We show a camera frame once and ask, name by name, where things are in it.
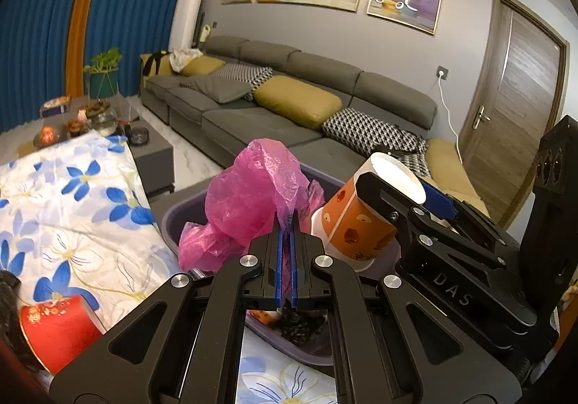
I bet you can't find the red paper cup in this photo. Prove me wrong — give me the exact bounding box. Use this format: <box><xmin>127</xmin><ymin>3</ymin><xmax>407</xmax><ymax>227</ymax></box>
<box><xmin>19</xmin><ymin>295</ymin><xmax>106</xmax><ymax>375</ymax></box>

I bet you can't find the wooden door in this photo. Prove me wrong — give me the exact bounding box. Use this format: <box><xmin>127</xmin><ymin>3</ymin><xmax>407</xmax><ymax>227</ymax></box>
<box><xmin>460</xmin><ymin>0</ymin><xmax>570</xmax><ymax>228</ymax></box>

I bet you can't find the white standing air conditioner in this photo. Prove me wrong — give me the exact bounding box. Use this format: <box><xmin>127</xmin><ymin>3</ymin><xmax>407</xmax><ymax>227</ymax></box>
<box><xmin>168</xmin><ymin>0</ymin><xmax>202</xmax><ymax>52</ymax></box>

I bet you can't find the grey coffee table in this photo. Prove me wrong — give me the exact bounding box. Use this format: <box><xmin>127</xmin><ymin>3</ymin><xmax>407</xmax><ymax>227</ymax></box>
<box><xmin>1</xmin><ymin>95</ymin><xmax>175</xmax><ymax>198</ymax></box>

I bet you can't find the black plastic trash bag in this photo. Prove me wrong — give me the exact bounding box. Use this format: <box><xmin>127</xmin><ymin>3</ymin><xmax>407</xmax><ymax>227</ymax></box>
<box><xmin>279</xmin><ymin>306</ymin><xmax>325</xmax><ymax>346</ymax></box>

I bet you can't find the white charging cable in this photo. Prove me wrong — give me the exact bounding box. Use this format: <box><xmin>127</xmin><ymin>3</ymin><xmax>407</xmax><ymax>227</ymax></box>
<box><xmin>435</xmin><ymin>69</ymin><xmax>466</xmax><ymax>166</ymax></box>

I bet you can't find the purple plastic trash bin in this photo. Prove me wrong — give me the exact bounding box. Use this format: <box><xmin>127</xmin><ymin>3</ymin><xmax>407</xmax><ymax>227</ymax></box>
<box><xmin>160</xmin><ymin>161</ymin><xmax>403</xmax><ymax>368</ymax></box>

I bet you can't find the houndstooth patterned cushion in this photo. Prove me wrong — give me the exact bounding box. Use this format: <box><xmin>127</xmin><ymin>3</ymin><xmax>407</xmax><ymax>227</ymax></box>
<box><xmin>322</xmin><ymin>107</ymin><xmax>427</xmax><ymax>156</ymax></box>

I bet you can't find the grey cushion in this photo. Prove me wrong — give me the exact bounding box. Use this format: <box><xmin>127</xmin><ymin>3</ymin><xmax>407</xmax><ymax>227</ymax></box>
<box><xmin>180</xmin><ymin>75</ymin><xmax>252</xmax><ymax>104</ymax></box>

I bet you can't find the pink plastic bag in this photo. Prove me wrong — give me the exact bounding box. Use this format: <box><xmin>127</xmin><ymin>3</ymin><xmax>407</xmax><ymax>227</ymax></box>
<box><xmin>178</xmin><ymin>139</ymin><xmax>325</xmax><ymax>273</ymax></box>

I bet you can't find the orange printed paper cup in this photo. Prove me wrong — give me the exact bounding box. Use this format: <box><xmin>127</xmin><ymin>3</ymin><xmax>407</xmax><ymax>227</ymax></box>
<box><xmin>311</xmin><ymin>152</ymin><xmax>426</xmax><ymax>272</ymax></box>

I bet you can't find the yellow cushion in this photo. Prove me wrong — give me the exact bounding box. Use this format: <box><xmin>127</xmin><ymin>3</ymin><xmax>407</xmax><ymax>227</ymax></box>
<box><xmin>179</xmin><ymin>55</ymin><xmax>226</xmax><ymax>76</ymax></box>
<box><xmin>254</xmin><ymin>75</ymin><xmax>343</xmax><ymax>130</ymax></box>

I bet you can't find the green potted plant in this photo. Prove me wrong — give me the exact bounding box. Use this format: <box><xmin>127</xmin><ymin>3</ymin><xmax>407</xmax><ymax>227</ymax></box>
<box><xmin>82</xmin><ymin>48</ymin><xmax>122</xmax><ymax>100</ymax></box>

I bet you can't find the blue curtain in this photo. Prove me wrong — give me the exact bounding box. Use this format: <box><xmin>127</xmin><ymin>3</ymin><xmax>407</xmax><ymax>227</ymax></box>
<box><xmin>1</xmin><ymin>0</ymin><xmax>177</xmax><ymax>131</ymax></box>

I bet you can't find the orange curtain strip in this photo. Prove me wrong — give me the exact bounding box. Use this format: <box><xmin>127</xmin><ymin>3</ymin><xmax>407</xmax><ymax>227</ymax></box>
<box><xmin>65</xmin><ymin>0</ymin><xmax>91</xmax><ymax>98</ymax></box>

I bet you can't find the grey sectional sofa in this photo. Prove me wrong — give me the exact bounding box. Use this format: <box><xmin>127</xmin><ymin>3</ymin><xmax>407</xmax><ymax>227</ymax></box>
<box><xmin>140</xmin><ymin>36</ymin><xmax>485</xmax><ymax>209</ymax></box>

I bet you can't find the far yellow cushion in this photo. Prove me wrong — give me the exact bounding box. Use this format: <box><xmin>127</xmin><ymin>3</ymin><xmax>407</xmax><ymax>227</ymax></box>
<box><xmin>179</xmin><ymin>55</ymin><xmax>226</xmax><ymax>76</ymax></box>

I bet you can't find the floral white blue tablecloth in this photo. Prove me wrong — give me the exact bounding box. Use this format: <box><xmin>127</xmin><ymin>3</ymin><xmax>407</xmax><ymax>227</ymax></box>
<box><xmin>0</xmin><ymin>132</ymin><xmax>340</xmax><ymax>404</ymax></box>

